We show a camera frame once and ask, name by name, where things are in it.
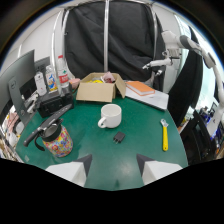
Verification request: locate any red label water bottle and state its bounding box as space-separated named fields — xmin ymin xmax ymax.
xmin=56 ymin=54 xmax=70 ymax=89

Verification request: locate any metal pole frame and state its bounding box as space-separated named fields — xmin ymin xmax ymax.
xmin=51 ymin=0 xmax=158 ymax=86

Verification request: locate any pink container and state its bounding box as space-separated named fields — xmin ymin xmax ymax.
xmin=68 ymin=78 xmax=82 ymax=90

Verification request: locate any black chair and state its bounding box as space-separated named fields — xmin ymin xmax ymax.
xmin=179 ymin=109 xmax=221 ymax=166

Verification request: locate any grey computer monitor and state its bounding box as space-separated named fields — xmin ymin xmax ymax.
xmin=0 ymin=49 xmax=36 ymax=125

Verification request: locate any orange book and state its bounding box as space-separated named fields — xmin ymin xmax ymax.
xmin=125 ymin=80 xmax=156 ymax=97

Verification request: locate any black equipment case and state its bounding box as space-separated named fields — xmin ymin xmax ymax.
xmin=37 ymin=89 xmax=75 ymax=118

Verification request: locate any yellow label plastic bottle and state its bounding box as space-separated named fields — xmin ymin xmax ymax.
xmin=45 ymin=64 xmax=58 ymax=93

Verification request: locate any yellow handled wrench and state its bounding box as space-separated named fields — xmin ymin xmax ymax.
xmin=160 ymin=118 xmax=170 ymax=152

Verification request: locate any white laptop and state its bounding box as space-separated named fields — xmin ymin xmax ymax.
xmin=124 ymin=87 xmax=170 ymax=111

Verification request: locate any black curtain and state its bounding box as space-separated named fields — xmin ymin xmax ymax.
xmin=63 ymin=0 xmax=167 ymax=92

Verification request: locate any white ceramic mug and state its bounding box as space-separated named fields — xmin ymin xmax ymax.
xmin=97 ymin=103 xmax=123 ymax=130

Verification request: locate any black handled kitchen knife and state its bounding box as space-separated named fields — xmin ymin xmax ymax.
xmin=22 ymin=103 xmax=73 ymax=148

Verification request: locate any floral patterned jug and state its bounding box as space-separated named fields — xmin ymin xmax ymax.
xmin=34 ymin=118 xmax=74 ymax=158

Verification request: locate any white plastic bottle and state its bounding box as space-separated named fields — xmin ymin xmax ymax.
xmin=34 ymin=71 xmax=48 ymax=97

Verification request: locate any open cardboard box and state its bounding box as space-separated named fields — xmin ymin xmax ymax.
xmin=75 ymin=72 xmax=127 ymax=104

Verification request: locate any black power adapter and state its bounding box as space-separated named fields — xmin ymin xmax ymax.
xmin=113 ymin=131 xmax=126 ymax=145

